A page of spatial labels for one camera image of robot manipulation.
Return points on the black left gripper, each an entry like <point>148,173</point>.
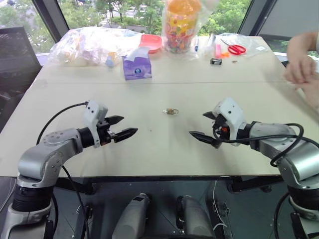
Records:
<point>104,134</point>

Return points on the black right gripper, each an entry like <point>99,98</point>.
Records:
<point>219,127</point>

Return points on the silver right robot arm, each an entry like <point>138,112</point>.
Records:
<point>294,152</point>

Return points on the person's bare forearm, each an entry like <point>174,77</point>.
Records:
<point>311,93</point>
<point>302,42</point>

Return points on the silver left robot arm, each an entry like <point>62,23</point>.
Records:
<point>37,159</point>

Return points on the person's bare hand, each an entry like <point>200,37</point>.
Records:
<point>299,67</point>

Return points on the small wrapped candy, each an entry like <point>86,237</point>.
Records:
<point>172,111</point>

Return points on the purple tissue box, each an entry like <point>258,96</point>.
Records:
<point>137,67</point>

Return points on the small blue bottle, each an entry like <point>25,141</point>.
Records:
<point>110,61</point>

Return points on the small orange plastic piece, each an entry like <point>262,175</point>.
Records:
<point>225,55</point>

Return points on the pink highlighter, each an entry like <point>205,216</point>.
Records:
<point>218,50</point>

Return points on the blue pen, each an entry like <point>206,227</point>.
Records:
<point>196,44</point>

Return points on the clear plastic packet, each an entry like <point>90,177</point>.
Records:
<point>211,43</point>

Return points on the clear bag of packaged items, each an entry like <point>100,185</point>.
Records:
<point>84,47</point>

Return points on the red plastic plate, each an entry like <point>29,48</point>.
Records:
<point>150,42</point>

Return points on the clear flat plastic bag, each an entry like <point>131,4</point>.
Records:
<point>254,46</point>

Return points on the dark rounded grey robot leg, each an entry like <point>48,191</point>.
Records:
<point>132,219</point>
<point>194,219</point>

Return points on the colourful candy jar in bag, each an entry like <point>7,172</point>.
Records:
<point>180,27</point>

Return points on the black mesh chair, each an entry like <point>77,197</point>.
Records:
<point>17,62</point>

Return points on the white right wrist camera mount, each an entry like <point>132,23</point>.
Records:
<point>231,112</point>

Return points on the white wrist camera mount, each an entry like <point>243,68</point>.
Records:
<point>91,112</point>
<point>231,112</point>

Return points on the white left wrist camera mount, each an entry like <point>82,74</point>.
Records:
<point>91,112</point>

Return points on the black table frame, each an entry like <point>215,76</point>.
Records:
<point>159,178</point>

